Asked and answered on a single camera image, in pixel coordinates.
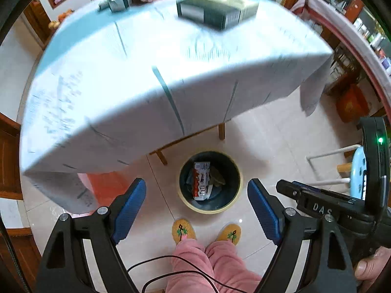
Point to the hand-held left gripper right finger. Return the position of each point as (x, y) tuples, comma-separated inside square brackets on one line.
[(264, 215)]

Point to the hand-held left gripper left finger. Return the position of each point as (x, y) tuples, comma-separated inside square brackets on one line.
[(129, 212)]

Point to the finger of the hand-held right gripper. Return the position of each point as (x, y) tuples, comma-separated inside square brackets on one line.
[(307, 186), (290, 190)]

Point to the dark round waste bin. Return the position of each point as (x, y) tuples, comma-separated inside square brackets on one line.
[(232, 174)]

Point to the olive wrapper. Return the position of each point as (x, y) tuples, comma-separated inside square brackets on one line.
[(217, 179)]

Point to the red white snack packet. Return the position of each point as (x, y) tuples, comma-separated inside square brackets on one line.
[(200, 183)]

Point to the green chocolate box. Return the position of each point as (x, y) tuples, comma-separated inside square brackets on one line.
[(213, 10)]

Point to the checked paper cup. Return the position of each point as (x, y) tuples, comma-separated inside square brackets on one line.
[(117, 2)]

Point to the person's right hand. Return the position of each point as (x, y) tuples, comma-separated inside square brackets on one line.
[(372, 265)]

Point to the orange plastic stool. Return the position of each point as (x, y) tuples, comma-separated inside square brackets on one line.
[(100, 186)]

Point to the yellow embroidered slipper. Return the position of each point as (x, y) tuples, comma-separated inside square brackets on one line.
[(229, 234), (183, 232)]

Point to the white metal tube rack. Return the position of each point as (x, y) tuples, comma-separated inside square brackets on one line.
[(330, 152)]

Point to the light blue stool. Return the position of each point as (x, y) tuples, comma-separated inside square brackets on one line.
[(359, 164)]

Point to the pink pants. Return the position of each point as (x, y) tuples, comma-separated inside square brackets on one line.
[(223, 265)]

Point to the orange bag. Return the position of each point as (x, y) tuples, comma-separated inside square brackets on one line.
[(351, 103)]

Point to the wooden cabinet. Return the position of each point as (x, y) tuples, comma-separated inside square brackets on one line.
[(29, 244)]

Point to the wooden door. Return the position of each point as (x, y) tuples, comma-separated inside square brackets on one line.
[(10, 158)]

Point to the leaf printed tablecloth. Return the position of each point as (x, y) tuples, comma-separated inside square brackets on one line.
[(152, 82)]

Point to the white red side cloth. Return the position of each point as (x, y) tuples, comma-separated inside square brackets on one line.
[(336, 15)]

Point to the bowl of fruit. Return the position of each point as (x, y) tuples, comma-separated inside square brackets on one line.
[(62, 16)]

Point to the wooden table frame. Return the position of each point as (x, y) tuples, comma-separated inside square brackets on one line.
[(221, 131)]

